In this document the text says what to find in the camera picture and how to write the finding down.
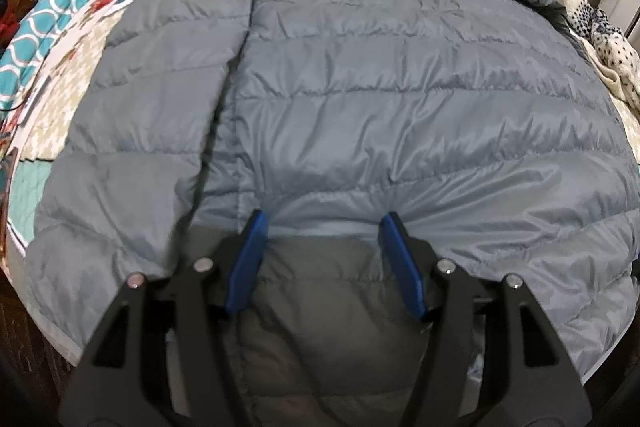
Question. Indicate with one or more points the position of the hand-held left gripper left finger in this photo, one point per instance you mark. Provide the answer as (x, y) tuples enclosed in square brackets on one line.
[(247, 262)]

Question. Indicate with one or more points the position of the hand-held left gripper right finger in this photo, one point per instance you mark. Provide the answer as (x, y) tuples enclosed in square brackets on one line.
[(402, 267)]

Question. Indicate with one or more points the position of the grey puffer jacket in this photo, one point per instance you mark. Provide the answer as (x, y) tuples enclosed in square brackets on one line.
[(375, 82)]

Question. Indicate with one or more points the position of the cream spotted fleece garment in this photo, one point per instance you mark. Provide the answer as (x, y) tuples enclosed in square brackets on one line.
[(610, 42)]

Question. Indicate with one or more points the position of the teal floral quilt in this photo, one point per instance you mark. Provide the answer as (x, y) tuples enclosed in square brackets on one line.
[(35, 27)]

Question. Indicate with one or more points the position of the black and red cloth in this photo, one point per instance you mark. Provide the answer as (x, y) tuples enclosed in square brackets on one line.
[(7, 19)]

